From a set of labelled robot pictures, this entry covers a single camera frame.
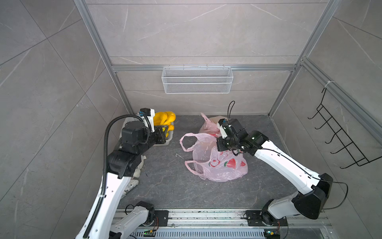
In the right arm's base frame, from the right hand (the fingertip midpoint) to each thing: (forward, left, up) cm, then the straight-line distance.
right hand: (218, 142), depth 76 cm
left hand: (-1, +24, +16) cm, 29 cm away
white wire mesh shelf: (+47, +12, +7) cm, 49 cm away
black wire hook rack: (-16, -54, +10) cm, 57 cm away
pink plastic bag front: (+18, +2, -9) cm, 20 cm away
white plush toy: (-12, +47, -20) cm, 53 cm away
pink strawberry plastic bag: (-9, +5, -6) cm, 12 cm away
